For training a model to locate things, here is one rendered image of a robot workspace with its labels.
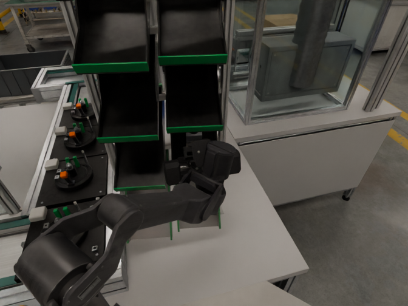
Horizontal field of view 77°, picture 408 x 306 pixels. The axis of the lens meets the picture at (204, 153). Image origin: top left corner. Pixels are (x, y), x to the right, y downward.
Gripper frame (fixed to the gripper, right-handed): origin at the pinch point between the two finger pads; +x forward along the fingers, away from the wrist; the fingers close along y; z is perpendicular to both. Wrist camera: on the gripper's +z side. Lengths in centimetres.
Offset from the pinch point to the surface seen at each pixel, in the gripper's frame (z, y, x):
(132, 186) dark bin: -5.0, 18.6, 0.4
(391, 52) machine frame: 7, -117, 68
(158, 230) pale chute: -24.1, 15.1, 3.1
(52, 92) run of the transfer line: 1, 77, 123
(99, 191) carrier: -20.6, 35.8, 26.1
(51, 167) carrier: -15, 56, 41
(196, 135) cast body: 4.5, -0.4, 4.6
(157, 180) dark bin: -4.9, 11.9, 0.6
